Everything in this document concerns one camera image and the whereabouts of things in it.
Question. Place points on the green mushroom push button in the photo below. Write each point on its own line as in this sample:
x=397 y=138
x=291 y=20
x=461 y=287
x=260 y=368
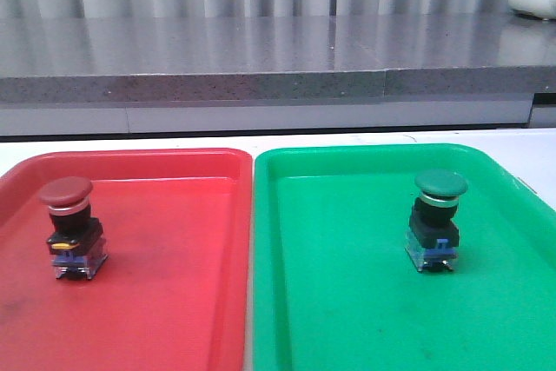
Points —
x=432 y=236

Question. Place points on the red mushroom push button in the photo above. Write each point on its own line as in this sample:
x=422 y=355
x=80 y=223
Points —
x=77 y=245

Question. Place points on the green plastic tray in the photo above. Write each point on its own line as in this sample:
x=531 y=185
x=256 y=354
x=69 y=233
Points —
x=335 y=290

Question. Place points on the red plastic tray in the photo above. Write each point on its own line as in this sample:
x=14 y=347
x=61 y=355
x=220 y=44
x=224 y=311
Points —
x=172 y=294

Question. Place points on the grey granite platform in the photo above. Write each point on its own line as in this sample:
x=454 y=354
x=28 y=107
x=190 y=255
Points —
x=141 y=60

